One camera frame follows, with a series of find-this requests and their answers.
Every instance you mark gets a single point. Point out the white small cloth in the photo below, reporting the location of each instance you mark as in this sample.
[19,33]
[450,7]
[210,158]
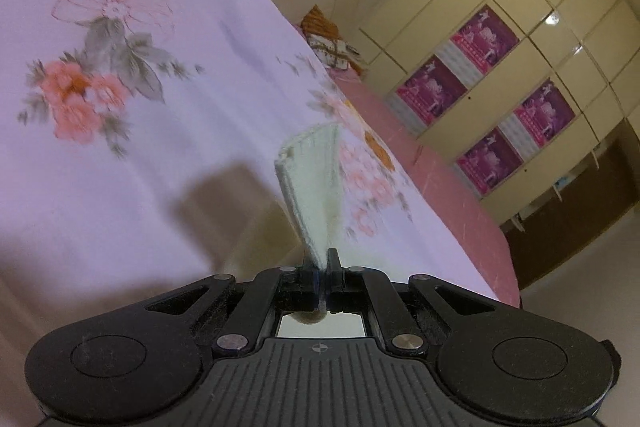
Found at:
[310,187]

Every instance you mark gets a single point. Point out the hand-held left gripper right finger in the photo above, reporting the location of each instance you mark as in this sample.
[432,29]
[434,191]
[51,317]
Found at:
[334,281]

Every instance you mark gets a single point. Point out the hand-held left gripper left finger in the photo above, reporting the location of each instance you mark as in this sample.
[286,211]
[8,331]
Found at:
[308,281]

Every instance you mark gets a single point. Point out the purple wall poster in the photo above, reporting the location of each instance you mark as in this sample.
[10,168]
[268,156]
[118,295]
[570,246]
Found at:
[484,34]
[545,111]
[491,162]
[431,89]

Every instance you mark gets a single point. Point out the dark wooden door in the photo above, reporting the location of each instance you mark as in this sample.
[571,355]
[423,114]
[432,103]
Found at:
[575,232]

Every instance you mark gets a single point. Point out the lilac floral bedsheet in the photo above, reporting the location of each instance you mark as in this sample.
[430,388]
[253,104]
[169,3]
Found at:
[165,122]

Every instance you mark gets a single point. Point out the pink bedspread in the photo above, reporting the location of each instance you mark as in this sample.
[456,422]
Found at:
[445,202]

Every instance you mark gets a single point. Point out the orange patterned pillow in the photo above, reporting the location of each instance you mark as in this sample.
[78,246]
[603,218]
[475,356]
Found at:
[327,39]

